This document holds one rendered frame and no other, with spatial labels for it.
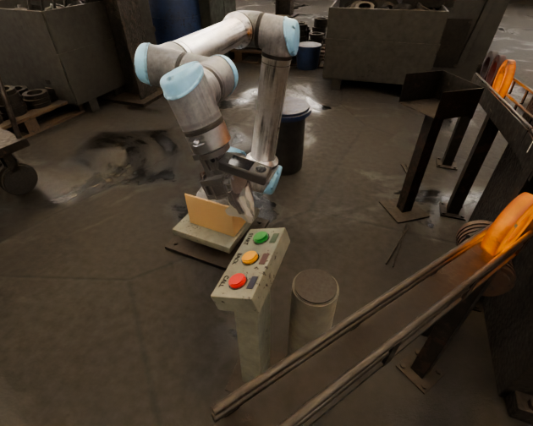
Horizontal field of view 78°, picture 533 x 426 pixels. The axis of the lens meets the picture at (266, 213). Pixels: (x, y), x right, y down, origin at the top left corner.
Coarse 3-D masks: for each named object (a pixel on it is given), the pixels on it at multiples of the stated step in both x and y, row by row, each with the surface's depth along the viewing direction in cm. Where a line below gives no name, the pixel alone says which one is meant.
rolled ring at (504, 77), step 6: (510, 60) 150; (504, 66) 153; (510, 66) 148; (498, 72) 160; (504, 72) 158; (510, 72) 148; (498, 78) 161; (504, 78) 149; (510, 78) 148; (498, 84) 162; (504, 84) 149; (510, 84) 149; (498, 90) 153; (504, 90) 151
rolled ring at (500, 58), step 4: (500, 56) 164; (504, 56) 164; (496, 60) 168; (500, 60) 163; (504, 60) 162; (492, 64) 173; (496, 64) 172; (500, 64) 162; (492, 68) 175; (496, 68) 165; (488, 72) 177; (492, 72) 176; (496, 72) 163; (488, 76) 177; (492, 76) 176; (488, 80) 177; (492, 80) 166; (492, 84) 166; (488, 88) 170
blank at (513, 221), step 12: (516, 204) 67; (528, 204) 67; (504, 216) 67; (516, 216) 66; (528, 216) 71; (492, 228) 69; (504, 228) 67; (516, 228) 74; (492, 240) 69; (504, 240) 69; (492, 252) 71
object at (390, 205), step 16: (416, 80) 156; (432, 80) 158; (448, 80) 154; (464, 80) 146; (400, 96) 159; (416, 96) 162; (432, 96) 164; (448, 96) 135; (464, 96) 137; (480, 96) 139; (432, 112) 146; (448, 112) 140; (464, 112) 143; (432, 128) 154; (416, 144) 164; (432, 144) 160; (416, 160) 166; (416, 176) 170; (416, 192) 178; (384, 208) 190; (400, 208) 186; (416, 208) 189
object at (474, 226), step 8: (464, 224) 104; (472, 224) 101; (480, 224) 100; (488, 224) 99; (464, 232) 101; (456, 240) 105; (464, 240) 99; (512, 264) 90; (504, 272) 87; (512, 272) 87; (496, 280) 88; (504, 280) 87; (512, 280) 87; (488, 288) 90; (496, 288) 89; (504, 288) 88; (488, 296) 92; (432, 328) 123
